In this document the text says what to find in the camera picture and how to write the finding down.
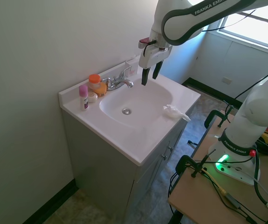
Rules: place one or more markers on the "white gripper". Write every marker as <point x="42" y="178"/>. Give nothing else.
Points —
<point x="153" y="57"/>

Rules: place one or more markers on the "white tissue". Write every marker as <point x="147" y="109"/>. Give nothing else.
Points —
<point x="173" y="112"/>

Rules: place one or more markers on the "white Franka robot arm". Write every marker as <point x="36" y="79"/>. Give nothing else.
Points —
<point x="241" y="121"/>

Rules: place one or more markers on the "red robot base connector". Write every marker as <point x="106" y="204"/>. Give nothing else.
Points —
<point x="252" y="153"/>

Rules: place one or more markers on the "white box with red print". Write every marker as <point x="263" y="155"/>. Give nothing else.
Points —
<point x="132" y="68"/>

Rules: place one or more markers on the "chrome sink drain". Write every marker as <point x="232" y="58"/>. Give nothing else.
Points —
<point x="126" y="111"/>

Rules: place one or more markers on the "orange sponge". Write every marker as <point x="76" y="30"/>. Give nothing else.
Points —
<point x="101" y="90"/>

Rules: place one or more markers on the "clear jar with orange lid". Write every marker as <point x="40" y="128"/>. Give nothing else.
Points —
<point x="94" y="79"/>

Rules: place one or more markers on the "black baseboard strip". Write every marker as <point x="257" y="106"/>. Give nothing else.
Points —
<point x="52" y="200"/>
<point x="208" y="89"/>

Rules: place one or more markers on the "small white round jar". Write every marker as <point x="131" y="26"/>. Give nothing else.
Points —
<point x="92" y="97"/>

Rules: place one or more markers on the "white sink vanity top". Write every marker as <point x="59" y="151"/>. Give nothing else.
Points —
<point x="133" y="140"/>

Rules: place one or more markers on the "pink-capped deodorant stick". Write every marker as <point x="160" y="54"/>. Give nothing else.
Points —
<point x="84" y="98"/>

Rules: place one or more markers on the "black C-clamp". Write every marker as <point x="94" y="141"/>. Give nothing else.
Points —
<point x="211" y="116"/>
<point x="182" y="161"/>

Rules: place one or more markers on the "black table foot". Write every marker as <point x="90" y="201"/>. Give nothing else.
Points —
<point x="191" y="143"/>

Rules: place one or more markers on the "grey vanity cabinet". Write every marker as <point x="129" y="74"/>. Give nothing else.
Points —
<point x="101" y="168"/>

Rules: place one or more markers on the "white wall outlet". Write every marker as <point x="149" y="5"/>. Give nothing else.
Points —
<point x="227" y="80"/>

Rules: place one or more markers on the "window with white frame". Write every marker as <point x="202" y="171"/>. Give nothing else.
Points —
<point x="259" y="25"/>

